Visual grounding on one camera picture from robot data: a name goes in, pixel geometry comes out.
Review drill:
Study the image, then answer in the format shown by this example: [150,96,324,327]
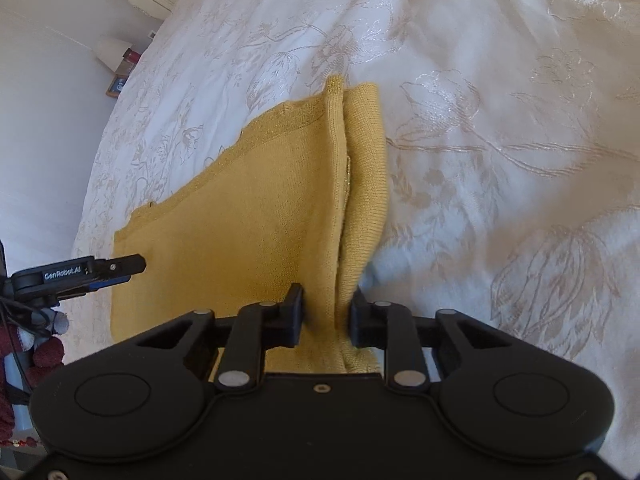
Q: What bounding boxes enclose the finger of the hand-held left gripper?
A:
[93,254,147,292]

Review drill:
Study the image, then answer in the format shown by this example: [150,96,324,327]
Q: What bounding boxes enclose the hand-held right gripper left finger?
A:
[107,282,306,391]

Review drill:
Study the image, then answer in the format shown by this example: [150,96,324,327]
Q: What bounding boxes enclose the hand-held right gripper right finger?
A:
[349,287,546,390]

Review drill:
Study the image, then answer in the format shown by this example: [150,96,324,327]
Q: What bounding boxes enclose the yellow knit sweater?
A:
[111,74,389,376]

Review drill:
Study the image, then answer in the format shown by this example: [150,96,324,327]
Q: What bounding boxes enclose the dark red knit garment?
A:
[0,324,67,451]

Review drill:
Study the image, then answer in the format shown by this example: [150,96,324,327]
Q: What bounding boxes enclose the bed with white embroidered bedspread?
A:
[70,0,640,401]

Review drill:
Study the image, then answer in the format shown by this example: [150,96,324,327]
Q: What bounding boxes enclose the white table lamp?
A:
[96,35,132,69]

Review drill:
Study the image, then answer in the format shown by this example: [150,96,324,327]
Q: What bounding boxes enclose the wooden picture frame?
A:
[104,74,129,99]

